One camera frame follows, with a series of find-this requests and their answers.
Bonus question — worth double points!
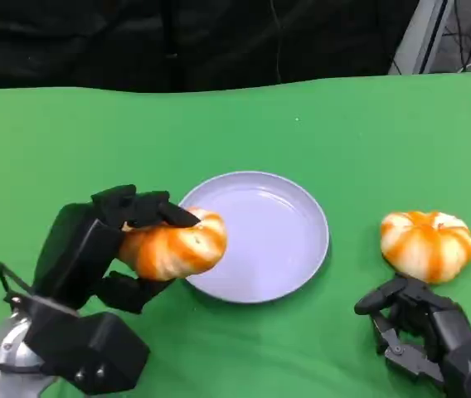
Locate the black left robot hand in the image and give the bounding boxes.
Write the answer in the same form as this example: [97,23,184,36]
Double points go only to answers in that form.
[32,184,202,315]

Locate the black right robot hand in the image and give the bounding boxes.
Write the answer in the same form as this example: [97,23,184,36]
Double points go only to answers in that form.
[354,273,471,385]

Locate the orange and white bread roll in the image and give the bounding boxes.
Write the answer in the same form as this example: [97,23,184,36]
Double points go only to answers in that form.
[380,210,471,285]
[118,206,228,282]

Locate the green table cloth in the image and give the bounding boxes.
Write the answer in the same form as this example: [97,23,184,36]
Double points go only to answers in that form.
[0,70,471,398]

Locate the lilac plate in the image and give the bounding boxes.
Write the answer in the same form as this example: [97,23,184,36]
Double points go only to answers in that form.
[178,170,330,305]

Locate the black backdrop curtain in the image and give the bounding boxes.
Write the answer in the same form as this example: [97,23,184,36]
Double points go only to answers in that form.
[0,0,421,93]

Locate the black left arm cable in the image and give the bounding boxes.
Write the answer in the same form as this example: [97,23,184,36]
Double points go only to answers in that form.
[0,260,36,303]

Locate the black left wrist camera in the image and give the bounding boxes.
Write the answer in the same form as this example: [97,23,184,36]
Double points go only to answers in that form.
[5,292,152,396]

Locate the black floor cables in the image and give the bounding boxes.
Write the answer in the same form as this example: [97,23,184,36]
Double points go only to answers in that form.
[441,0,471,72]

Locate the grey metal frame post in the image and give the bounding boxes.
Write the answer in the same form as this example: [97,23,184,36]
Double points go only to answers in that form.
[387,0,456,75]

